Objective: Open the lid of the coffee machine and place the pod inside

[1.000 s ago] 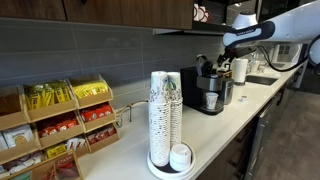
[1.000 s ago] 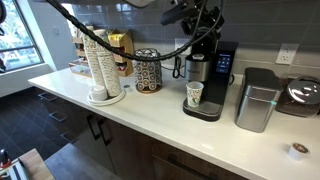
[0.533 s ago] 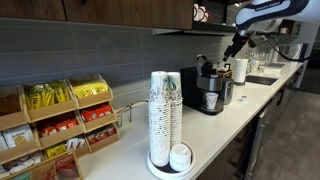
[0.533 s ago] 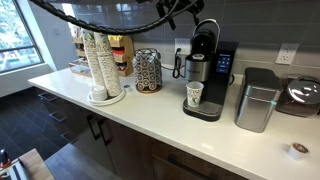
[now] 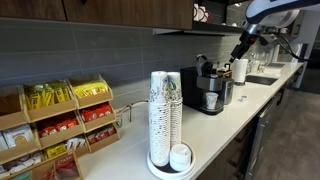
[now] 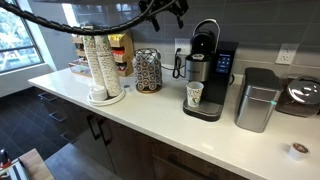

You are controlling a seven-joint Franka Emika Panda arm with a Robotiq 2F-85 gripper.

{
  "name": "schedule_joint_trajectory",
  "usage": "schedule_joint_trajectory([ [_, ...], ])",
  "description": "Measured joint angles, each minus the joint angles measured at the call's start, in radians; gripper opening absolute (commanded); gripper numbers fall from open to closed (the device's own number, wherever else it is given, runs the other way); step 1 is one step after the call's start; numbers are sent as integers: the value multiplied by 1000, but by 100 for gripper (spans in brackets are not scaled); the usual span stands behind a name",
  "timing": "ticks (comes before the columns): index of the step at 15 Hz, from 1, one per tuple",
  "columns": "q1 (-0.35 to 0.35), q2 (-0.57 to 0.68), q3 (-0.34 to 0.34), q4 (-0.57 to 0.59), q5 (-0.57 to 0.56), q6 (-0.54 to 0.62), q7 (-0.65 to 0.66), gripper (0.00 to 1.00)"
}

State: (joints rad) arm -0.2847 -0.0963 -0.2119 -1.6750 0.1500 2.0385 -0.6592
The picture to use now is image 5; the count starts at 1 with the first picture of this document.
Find shorter patterned paper cup stack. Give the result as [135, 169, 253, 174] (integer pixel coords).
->
[166, 71, 184, 148]

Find dark wood base cabinet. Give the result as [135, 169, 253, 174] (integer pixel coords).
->
[196, 96, 282, 180]

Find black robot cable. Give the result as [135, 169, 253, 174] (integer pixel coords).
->
[274, 33, 320, 63]

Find white creamer cups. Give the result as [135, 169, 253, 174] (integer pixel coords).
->
[4, 152, 45, 175]

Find white red mug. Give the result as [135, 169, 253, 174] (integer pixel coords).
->
[199, 5, 215, 24]
[193, 3, 201, 22]

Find dark wood wall cabinet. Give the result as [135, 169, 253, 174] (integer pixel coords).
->
[0, 0, 195, 31]

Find white sugar packets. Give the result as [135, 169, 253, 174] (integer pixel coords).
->
[65, 137, 86, 151]

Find brown red packets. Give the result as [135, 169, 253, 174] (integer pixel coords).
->
[54, 156, 81, 180]

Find small yellow packet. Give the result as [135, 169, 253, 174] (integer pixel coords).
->
[44, 143, 68, 160]

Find white round cup tray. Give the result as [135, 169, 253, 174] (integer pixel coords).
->
[146, 148, 197, 180]

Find white tea box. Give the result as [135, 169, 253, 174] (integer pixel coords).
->
[2, 124, 35, 149]

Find dark red tea packets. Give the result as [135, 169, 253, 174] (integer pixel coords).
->
[86, 125, 117, 145]

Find tall patterned paper cup stack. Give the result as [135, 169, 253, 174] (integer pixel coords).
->
[148, 70, 172, 168]

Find dark open mug shelf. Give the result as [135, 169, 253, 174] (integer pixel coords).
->
[192, 0, 258, 35]

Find silver coffee machine lid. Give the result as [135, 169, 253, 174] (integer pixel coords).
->
[195, 53, 216, 78]

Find black Keurig coffee machine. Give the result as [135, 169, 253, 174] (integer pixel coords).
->
[180, 65, 225, 116]

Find white cup lid stack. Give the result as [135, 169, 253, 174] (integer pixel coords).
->
[169, 143, 193, 173]

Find stainless steel canister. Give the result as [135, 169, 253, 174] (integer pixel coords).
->
[221, 77, 235, 106]

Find thin metal wire stand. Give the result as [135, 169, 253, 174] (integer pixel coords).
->
[114, 99, 150, 129]

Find small wooden box organizer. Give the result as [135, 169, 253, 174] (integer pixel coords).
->
[216, 63, 235, 80]

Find yellow sweetener packets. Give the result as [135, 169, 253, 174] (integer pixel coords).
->
[72, 80, 110, 100]

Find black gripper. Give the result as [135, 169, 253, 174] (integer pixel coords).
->
[229, 33, 258, 64]

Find wooden condiment rack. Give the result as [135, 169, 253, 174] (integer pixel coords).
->
[0, 73, 121, 180]

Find dark counter sink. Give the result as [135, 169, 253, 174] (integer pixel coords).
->
[245, 74, 279, 87]

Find yellow green tea packets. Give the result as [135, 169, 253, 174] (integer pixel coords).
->
[24, 80, 72, 111]

